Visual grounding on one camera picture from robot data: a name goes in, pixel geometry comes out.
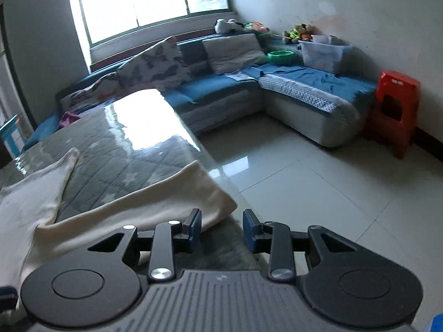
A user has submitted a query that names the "colourful toy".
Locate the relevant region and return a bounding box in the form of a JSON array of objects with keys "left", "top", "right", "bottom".
[{"left": 242, "top": 22, "right": 271, "bottom": 34}]

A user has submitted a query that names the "green plastic basin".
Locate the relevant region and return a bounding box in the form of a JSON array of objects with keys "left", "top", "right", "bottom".
[{"left": 266, "top": 50, "right": 297, "bottom": 65}]

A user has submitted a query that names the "window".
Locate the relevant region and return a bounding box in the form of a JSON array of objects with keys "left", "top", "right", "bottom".
[{"left": 67, "top": 0, "right": 231, "bottom": 48}]

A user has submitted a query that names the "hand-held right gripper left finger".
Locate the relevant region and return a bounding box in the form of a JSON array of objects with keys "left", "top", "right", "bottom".
[{"left": 88, "top": 208, "right": 202, "bottom": 282}]

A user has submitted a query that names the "clear plastic storage box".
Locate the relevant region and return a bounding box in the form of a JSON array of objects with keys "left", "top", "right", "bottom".
[{"left": 297, "top": 35, "right": 354, "bottom": 74}]

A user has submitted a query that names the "pink cloth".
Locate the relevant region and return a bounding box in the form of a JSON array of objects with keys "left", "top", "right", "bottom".
[{"left": 59, "top": 111, "right": 82, "bottom": 128}]

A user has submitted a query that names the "floral-print cushion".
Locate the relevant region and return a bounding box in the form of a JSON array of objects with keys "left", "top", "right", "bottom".
[{"left": 60, "top": 72, "right": 121, "bottom": 112}]

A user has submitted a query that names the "blue sofa cover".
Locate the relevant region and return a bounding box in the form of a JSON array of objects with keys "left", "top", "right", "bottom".
[{"left": 224, "top": 63, "right": 378, "bottom": 112}]

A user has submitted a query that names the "blue corner sofa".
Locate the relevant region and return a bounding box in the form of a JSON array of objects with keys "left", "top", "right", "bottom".
[{"left": 21, "top": 32, "right": 378, "bottom": 153}]

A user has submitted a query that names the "grey star-print table cover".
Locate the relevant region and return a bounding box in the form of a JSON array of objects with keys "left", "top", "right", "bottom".
[{"left": 0, "top": 88, "right": 264, "bottom": 274}]

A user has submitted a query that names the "white plush toy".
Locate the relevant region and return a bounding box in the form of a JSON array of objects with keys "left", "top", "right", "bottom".
[{"left": 214, "top": 18, "right": 245, "bottom": 35}]

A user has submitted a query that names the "butterfly-print cushion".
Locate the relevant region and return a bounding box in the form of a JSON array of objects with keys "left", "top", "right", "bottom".
[{"left": 116, "top": 36, "right": 193, "bottom": 93}]

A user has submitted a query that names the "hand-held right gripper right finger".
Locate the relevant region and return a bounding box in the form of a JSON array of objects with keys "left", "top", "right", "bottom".
[{"left": 243, "top": 209, "right": 360, "bottom": 281}]

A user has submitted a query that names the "red plastic stool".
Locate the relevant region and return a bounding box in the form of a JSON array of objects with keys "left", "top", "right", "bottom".
[{"left": 363, "top": 71, "right": 421, "bottom": 160}]

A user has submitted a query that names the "brown plush toy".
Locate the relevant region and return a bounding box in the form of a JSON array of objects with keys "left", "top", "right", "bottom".
[{"left": 283, "top": 23, "right": 318, "bottom": 44}]

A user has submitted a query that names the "grey cushion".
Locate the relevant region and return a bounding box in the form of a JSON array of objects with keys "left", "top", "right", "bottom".
[{"left": 202, "top": 34, "right": 268, "bottom": 75}]

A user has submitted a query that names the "cream garment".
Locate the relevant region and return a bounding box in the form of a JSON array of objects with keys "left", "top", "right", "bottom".
[{"left": 0, "top": 147, "right": 238, "bottom": 322}]

